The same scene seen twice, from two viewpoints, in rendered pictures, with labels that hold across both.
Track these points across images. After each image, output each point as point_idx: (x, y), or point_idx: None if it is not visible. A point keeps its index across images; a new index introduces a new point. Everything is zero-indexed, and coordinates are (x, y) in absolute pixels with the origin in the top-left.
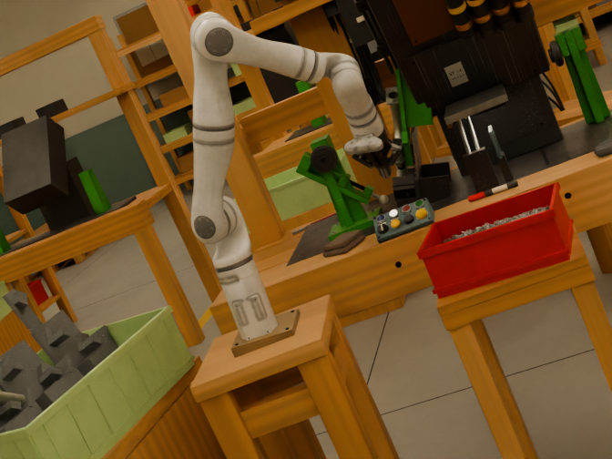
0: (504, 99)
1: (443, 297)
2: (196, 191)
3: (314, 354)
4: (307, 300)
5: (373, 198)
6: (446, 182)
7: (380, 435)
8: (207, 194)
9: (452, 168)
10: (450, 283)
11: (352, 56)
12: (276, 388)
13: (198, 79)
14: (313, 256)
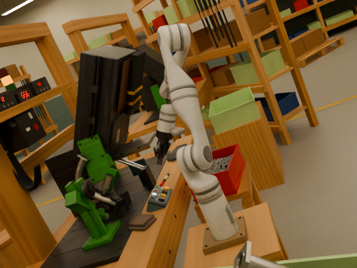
0: (155, 134)
1: (237, 192)
2: (198, 130)
3: (270, 211)
4: (165, 252)
5: (44, 254)
6: (128, 194)
7: None
8: (204, 130)
9: (57, 231)
10: (236, 184)
11: (10, 161)
12: None
13: (174, 61)
14: (128, 241)
